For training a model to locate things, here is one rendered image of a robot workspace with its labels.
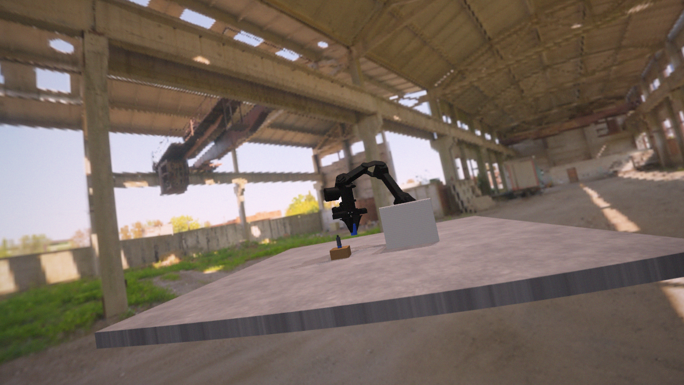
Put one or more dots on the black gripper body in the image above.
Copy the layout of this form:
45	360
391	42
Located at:
349	209

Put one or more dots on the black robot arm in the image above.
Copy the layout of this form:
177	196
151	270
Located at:
343	186

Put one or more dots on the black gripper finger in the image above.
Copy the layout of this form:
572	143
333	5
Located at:
349	223
356	220

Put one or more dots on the orange square block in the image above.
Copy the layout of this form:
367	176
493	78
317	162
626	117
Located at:
341	253

